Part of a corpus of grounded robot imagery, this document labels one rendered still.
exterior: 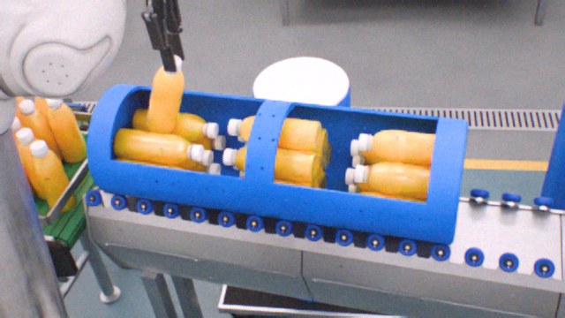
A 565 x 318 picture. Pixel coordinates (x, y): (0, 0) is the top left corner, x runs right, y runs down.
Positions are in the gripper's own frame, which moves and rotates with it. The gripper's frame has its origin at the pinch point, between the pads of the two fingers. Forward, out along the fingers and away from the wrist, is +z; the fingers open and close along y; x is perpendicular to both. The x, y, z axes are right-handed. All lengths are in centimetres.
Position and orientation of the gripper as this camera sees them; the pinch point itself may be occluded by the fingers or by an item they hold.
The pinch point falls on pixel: (171, 52)
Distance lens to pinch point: 153.5
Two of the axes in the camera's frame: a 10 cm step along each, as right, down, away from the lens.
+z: 0.9, 7.3, 6.8
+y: 2.7, -6.8, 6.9
